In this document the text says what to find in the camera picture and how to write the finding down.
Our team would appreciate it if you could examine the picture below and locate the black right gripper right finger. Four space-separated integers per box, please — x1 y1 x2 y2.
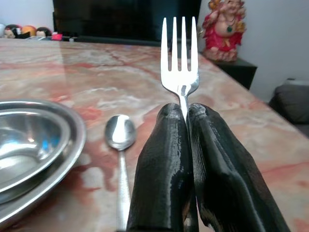
188 102 292 232

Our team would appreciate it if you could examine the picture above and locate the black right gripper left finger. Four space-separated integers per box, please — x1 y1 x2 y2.
126 102 194 232

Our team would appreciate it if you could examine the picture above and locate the silver metal fork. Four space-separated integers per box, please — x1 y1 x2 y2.
160 16 200 122

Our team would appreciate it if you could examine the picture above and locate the silver metal spoon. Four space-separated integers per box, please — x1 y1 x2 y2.
104 114 137 231

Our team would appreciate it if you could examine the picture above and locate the stainless steel plate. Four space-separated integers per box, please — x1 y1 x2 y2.
0 98 87 231

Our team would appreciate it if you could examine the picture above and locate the grey sofa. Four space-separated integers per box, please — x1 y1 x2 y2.
268 78 309 139

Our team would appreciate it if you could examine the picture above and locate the stainless steel bowl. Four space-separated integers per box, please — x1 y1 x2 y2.
0 107 72 194

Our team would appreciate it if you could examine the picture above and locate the red laughing Buddha statue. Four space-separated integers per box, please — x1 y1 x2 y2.
201 0 247 62

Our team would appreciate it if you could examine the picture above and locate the black flat-screen television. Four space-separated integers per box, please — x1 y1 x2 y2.
52 0 202 47

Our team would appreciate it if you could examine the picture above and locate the dark round toy figurine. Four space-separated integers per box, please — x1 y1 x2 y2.
35 26 53 38

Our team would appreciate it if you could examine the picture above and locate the yellow round toy figurine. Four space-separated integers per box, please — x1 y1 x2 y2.
21 25 38 37

